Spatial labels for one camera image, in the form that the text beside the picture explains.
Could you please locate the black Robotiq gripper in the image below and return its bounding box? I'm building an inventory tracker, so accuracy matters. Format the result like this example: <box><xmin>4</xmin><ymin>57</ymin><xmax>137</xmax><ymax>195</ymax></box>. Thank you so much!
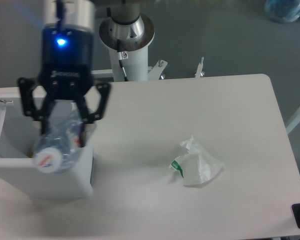
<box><xmin>17</xmin><ymin>24</ymin><xmax>111</xmax><ymax>148</ymax></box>

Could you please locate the clear crushed plastic bottle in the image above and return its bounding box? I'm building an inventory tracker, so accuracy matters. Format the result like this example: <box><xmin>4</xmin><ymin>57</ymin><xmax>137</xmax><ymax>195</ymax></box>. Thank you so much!
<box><xmin>32</xmin><ymin>109</ymin><xmax>82</xmax><ymax>174</ymax></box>

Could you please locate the clear plastic bag green stripe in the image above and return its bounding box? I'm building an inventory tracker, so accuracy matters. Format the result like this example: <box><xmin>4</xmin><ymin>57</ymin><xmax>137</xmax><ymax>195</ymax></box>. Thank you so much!
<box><xmin>169</xmin><ymin>136</ymin><xmax>225</xmax><ymax>188</ymax></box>

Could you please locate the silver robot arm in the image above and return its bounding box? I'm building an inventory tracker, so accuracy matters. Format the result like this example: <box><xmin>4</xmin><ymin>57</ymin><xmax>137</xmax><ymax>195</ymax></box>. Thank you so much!
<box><xmin>17</xmin><ymin>0</ymin><xmax>111</xmax><ymax>134</ymax></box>

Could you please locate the white trash can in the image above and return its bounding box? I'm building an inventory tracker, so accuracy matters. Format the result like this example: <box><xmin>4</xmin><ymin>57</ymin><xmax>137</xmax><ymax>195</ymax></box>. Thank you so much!
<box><xmin>0</xmin><ymin>92</ymin><xmax>94</xmax><ymax>198</ymax></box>

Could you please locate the blue plastic bag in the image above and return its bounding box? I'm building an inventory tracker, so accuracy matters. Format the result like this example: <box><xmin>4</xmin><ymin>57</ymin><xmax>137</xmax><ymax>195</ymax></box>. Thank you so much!
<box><xmin>264</xmin><ymin>0</ymin><xmax>300</xmax><ymax>24</ymax></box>

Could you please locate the black cable on pedestal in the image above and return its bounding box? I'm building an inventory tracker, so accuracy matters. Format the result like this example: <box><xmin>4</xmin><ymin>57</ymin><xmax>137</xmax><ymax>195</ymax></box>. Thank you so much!
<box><xmin>116</xmin><ymin>38</ymin><xmax>129</xmax><ymax>82</ymax></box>

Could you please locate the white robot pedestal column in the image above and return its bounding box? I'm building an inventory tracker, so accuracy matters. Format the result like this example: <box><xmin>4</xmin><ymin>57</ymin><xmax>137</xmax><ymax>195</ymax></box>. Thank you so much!
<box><xmin>99</xmin><ymin>13</ymin><xmax>155</xmax><ymax>82</ymax></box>

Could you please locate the white metal base frame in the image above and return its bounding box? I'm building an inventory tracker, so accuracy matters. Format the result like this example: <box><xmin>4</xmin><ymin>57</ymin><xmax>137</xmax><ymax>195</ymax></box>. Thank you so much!
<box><xmin>91</xmin><ymin>56</ymin><xmax>205</xmax><ymax>80</ymax></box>

